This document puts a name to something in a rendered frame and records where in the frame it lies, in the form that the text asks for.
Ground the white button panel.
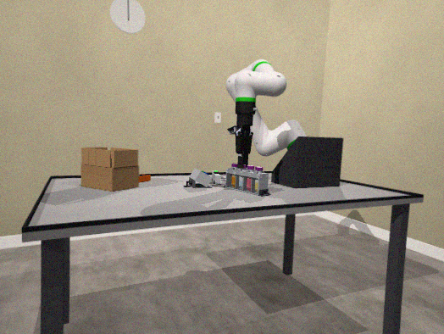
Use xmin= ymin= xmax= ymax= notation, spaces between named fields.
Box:
xmin=184 ymin=169 xmax=212 ymax=188

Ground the orange multimeter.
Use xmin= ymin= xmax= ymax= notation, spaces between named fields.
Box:
xmin=139 ymin=174 xmax=151 ymax=182

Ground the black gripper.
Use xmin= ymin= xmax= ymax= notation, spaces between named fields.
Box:
xmin=235 ymin=114 xmax=253 ymax=168

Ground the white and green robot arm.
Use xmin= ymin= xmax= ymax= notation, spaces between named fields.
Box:
xmin=225 ymin=59 xmax=306 ymax=156

